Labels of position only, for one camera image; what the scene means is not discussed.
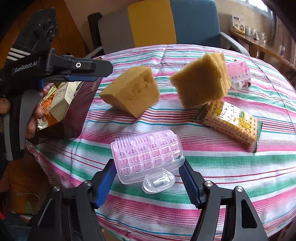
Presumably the orange snack bag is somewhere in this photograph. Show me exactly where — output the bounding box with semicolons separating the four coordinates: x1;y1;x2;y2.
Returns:
38;85;58;130

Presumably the person left hand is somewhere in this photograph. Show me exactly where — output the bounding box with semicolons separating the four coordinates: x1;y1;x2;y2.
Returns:
0;82;54;140

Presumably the cream barcode box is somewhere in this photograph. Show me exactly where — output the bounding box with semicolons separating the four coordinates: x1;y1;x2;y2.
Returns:
49;81;81;121

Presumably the striped tablecloth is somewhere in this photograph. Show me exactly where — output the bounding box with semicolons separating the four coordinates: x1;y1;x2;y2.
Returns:
27;45;295;240

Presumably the yellow sponge block right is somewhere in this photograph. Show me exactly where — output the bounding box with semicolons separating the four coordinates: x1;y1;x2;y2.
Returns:
100;66;160;118

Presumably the yellow sponge block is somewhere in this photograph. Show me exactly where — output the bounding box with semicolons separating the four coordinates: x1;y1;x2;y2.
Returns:
170;52;231;109
100;66;160;118

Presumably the blue yellow armchair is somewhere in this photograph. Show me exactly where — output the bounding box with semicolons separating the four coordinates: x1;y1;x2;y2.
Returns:
88;1;249;55

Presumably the pink hair roller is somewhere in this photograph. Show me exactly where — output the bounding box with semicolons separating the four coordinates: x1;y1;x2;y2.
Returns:
226;60;251;90
110;130;185;194

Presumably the yellow sponge block left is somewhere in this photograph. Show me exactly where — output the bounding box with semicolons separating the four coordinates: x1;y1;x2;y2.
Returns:
170;52;231;109

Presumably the wooden side desk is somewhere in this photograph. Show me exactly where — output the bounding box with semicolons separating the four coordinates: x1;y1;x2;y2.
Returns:
230;30;293;68

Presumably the white carton on desk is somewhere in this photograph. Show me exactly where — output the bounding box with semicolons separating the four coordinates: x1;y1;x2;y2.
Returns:
230;15;246;34

